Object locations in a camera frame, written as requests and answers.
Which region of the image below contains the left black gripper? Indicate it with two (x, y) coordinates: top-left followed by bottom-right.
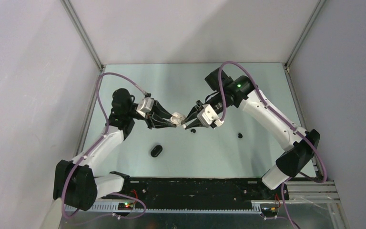
(126, 100), (178, 130)

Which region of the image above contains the white earbud charging case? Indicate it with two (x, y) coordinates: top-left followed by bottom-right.
(170, 112), (186, 125)

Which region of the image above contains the black charging case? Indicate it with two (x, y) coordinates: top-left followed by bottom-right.
(150, 145), (163, 157)

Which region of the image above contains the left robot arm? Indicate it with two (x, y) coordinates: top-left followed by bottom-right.
(53, 88), (184, 211)

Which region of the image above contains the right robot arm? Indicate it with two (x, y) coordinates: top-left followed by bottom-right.
(181, 68), (320, 199)

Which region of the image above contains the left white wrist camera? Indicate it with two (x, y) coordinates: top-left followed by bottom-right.
(136, 97), (155, 118)

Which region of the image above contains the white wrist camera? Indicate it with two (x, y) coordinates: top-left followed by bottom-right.
(136, 97), (155, 118)
(197, 104), (224, 128)

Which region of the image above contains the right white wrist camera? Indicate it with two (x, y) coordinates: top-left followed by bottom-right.
(197, 104), (224, 128)

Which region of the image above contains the aluminium frame rail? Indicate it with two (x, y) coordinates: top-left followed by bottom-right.
(65, 181), (339, 214)

